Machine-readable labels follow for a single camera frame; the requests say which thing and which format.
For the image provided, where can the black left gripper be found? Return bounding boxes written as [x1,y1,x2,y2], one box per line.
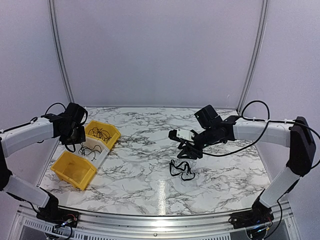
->
[60,125,86,145]

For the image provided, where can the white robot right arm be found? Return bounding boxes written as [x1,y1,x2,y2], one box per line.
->
[168,105,316,224]

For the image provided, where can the right aluminium corner post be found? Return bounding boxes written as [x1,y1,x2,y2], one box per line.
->
[236,0,270,113]

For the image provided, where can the white bin middle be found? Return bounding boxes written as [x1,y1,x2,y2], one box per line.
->
[75,136,110,169]

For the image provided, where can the aluminium front rail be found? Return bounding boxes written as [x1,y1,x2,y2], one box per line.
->
[8,201,301,240]

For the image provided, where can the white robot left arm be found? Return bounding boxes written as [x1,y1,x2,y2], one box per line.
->
[0,103,88,223]

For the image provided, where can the cable bundle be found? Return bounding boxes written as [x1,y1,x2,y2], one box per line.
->
[168,159,197,182]

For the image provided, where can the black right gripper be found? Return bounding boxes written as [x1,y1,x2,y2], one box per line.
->
[177,126,217,160]

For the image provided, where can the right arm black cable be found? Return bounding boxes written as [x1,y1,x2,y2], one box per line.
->
[199,100,320,173]

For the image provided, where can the left aluminium corner post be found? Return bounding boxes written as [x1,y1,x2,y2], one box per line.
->
[48,0,75,103]

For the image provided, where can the yellow bin near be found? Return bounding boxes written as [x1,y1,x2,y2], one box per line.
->
[50,151,97,191]

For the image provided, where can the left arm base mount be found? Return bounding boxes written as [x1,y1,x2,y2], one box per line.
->
[36,206,80,228]

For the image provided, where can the black cables in far bin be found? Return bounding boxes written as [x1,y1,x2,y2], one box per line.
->
[89,126,112,141]

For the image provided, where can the aluminium corner post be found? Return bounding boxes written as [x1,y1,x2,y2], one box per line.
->
[236,0,270,113]
[48,0,75,103]

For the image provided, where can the yellow bin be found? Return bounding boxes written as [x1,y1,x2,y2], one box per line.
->
[50,151,97,191]
[84,120,121,150]

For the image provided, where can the yellow bin far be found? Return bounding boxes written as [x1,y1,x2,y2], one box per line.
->
[84,120,121,150]

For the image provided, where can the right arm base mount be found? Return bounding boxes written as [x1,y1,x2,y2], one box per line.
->
[228,199,274,229]

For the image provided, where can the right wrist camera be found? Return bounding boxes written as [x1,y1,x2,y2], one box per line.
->
[168,128,196,142]

